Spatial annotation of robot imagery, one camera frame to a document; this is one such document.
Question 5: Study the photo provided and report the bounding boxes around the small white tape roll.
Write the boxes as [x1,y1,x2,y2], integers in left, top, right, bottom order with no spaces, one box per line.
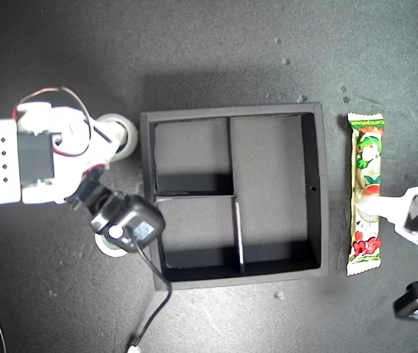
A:
[94,233,130,258]

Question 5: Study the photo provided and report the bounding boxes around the red wrist servo wire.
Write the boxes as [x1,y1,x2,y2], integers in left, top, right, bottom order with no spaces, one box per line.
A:
[12,87,93,157]

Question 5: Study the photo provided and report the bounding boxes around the green printed snack bar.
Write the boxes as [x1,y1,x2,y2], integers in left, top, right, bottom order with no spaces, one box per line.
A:
[345,112,386,277]

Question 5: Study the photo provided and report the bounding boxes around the large white tape roll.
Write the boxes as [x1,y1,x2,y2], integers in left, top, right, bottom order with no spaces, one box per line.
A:
[96,113,139,162]

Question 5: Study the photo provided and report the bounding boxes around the black tray with wells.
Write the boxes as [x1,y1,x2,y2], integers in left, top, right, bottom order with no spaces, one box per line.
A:
[139,101,330,292]

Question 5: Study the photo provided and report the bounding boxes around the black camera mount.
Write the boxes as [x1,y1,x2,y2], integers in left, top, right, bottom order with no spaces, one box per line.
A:
[64,168,122,222]

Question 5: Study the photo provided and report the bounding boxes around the black camera box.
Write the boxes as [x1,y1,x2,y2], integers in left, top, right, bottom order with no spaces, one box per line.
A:
[393,280,418,321]
[90,190,166,254]

